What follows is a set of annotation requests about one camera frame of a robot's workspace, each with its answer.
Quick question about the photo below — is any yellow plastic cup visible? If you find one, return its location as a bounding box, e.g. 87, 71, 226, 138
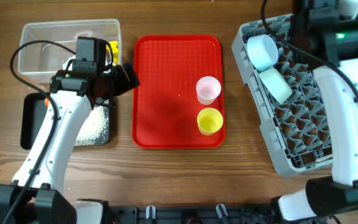
197, 108, 224, 136

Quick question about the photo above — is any clear plastic waste bin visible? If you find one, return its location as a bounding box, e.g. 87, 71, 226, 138
18, 19, 122, 84

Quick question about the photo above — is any light blue bowl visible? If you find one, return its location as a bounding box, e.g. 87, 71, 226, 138
247, 34, 278, 72

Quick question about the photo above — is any red plastic tray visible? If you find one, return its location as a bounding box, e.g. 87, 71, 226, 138
132, 34, 226, 149

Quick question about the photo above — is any white tissue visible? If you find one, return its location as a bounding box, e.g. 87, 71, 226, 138
63, 56, 75, 70

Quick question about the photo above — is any black food waste tray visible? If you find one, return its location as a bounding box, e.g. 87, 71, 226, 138
21, 93, 110, 150

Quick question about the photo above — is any pile of rice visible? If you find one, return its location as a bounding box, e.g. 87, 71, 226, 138
75, 106, 109, 146

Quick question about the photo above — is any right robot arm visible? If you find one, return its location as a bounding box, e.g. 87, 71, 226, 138
271, 1, 358, 223

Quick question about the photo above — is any yellow snack wrapper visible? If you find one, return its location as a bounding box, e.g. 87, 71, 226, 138
109, 40, 119, 65

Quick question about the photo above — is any grey dishwasher rack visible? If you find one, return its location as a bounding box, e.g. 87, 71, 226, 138
231, 12, 358, 179

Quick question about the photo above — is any orange carrot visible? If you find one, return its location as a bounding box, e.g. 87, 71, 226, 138
44, 98, 49, 107

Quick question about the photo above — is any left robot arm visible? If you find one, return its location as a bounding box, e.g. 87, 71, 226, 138
0, 37, 140, 223

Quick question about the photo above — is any pink plastic cup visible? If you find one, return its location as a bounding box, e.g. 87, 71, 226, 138
196, 76, 221, 105

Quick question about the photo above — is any white plastic spoon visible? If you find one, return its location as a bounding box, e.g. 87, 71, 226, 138
315, 154, 333, 162

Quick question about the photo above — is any green bowl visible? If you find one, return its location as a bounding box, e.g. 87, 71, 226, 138
259, 68, 292, 104

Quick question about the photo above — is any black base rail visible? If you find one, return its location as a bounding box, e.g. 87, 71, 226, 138
73, 203, 328, 224

